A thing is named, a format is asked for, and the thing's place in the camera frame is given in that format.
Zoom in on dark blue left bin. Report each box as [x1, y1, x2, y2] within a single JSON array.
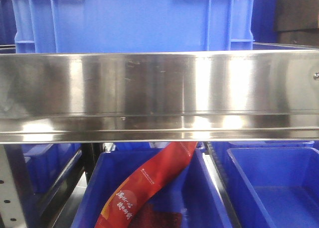
[[21, 143, 82, 194]]

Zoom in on dark blue bin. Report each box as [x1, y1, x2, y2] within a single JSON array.
[[21, 143, 82, 194], [72, 142, 231, 228], [226, 146, 319, 228]]

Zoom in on large light blue crate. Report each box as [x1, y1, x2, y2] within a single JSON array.
[[12, 0, 254, 53]]

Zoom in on red printed snack bag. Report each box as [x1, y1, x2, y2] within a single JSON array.
[[95, 141, 197, 228]]

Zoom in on perforated white metal upright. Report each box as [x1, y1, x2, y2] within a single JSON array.
[[0, 145, 27, 228]]

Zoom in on stainless steel shelf rail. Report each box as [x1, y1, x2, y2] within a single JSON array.
[[0, 50, 319, 143]]

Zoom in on dark blue centre bin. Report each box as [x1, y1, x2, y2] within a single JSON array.
[[72, 142, 231, 228]]

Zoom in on dark blue right bin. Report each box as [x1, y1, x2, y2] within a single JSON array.
[[226, 146, 319, 228]]

